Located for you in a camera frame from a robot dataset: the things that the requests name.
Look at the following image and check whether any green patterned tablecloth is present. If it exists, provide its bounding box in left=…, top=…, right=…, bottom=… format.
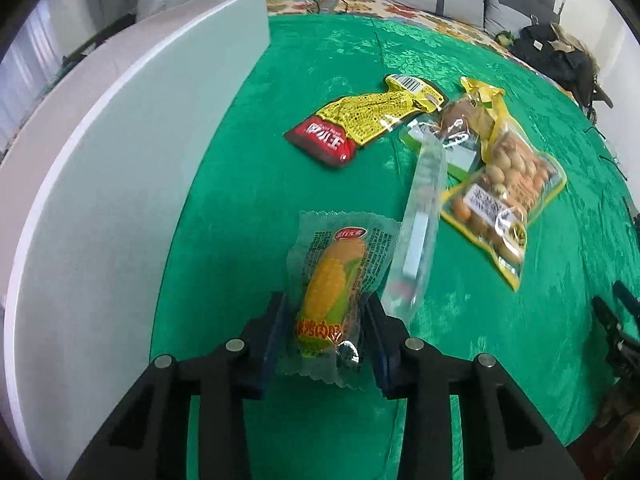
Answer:
left=150, top=12, right=640, bottom=480

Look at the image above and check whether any clear long snack packet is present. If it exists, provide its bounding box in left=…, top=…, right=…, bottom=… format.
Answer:
left=382, top=135, right=447, bottom=318

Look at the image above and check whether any plain yellow snack packet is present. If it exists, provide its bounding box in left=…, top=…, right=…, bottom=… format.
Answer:
left=460, top=76, right=507, bottom=133

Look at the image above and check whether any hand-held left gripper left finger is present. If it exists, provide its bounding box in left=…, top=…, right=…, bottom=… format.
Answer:
left=67, top=291, right=285, bottom=480

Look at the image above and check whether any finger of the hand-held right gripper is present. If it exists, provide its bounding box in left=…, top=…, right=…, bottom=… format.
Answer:
left=591, top=296, right=624, bottom=342
left=613, top=280, right=640, bottom=324

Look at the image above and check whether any black bag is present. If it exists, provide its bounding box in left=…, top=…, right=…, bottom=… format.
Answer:
left=510, top=22, right=613, bottom=111

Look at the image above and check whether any corn sausage packet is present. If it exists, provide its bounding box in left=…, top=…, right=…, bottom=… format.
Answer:
left=275, top=210, right=403, bottom=393

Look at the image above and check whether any black cable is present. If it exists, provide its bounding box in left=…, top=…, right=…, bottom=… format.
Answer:
left=582, top=127, right=632, bottom=181

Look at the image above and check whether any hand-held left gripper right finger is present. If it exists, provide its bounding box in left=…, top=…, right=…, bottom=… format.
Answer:
left=364, top=296, right=585, bottom=480

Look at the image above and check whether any yellow-edged peanut packet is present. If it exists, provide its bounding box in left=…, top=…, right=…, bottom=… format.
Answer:
left=440, top=125, right=568, bottom=293

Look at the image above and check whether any clear green-label snack packet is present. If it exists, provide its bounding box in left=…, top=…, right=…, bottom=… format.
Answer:
left=400, top=100, right=483, bottom=181

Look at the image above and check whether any sheer white curtain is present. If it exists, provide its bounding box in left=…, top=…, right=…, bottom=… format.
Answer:
left=0, top=5, right=66, bottom=146

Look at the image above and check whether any dark charging cable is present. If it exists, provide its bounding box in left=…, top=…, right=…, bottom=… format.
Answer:
left=300, top=0, right=381, bottom=13

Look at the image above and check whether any white cardboard box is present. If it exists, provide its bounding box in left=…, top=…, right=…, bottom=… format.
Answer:
left=0, top=0, right=271, bottom=480

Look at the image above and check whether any yellow red-ended snack packet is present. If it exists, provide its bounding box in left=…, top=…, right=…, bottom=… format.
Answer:
left=283, top=74, right=448, bottom=170

